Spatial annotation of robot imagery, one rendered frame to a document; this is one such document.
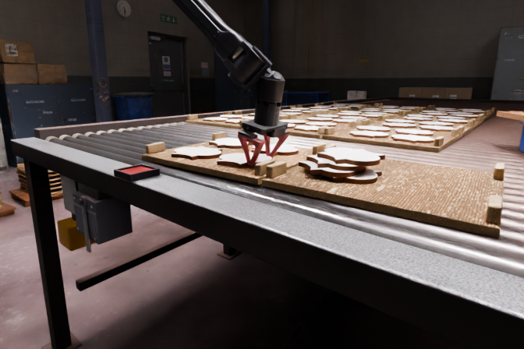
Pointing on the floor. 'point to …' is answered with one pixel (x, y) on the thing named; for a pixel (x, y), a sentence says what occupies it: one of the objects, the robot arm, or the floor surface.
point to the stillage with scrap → (306, 97)
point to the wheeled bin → (133, 105)
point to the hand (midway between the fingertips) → (260, 158)
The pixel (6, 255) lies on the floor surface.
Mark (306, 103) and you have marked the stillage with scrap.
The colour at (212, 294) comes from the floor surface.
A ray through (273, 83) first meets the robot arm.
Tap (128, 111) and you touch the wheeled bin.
